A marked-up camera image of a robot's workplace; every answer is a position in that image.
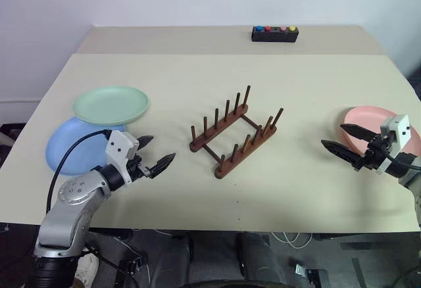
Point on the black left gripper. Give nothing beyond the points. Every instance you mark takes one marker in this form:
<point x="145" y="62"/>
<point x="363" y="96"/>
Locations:
<point x="135" y="168"/>

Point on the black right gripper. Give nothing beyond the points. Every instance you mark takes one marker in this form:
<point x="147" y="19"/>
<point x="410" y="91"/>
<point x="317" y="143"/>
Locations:
<point x="375" y="153"/>

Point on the blue plate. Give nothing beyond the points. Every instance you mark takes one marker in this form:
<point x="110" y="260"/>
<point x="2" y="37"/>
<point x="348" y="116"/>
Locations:
<point x="85" y="156"/>

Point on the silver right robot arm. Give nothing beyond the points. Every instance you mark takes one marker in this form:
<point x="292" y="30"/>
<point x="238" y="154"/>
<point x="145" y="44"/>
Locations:
<point x="412" y="182"/>

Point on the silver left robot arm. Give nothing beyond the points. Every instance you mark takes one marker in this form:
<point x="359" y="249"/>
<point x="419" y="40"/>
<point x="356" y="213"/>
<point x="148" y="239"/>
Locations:
<point x="70" y="202"/>

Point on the wooden dish rack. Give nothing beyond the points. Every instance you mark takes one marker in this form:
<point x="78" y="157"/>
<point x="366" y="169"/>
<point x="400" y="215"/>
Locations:
<point x="219" y="173"/>

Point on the pink plate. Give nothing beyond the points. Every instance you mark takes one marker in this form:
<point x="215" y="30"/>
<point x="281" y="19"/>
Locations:
<point x="365" y="117"/>

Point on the green plate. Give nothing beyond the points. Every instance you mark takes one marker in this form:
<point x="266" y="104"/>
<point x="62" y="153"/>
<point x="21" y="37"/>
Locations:
<point x="108" y="104"/>

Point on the dark grey rounded shape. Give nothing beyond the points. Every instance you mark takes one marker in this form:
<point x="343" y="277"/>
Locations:
<point x="171" y="261"/>
<point x="260" y="261"/>

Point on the black button box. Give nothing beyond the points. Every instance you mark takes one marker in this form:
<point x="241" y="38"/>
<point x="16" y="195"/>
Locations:
<point x="274" y="37"/>

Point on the white shoe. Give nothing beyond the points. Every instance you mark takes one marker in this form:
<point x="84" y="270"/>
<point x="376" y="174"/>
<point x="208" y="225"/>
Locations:
<point x="87" y="268"/>

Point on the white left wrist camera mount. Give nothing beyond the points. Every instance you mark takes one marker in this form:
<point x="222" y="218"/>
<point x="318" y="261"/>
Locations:
<point x="118" y="143"/>

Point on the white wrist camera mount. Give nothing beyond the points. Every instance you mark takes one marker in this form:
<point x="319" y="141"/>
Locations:
<point x="118" y="143"/>
<point x="399" y="130"/>

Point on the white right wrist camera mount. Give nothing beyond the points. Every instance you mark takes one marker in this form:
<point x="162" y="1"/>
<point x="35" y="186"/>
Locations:
<point x="399" y="130"/>

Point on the silver metal bracket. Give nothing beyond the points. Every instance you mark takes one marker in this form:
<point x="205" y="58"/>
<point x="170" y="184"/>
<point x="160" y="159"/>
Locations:
<point x="301" y="270"/>

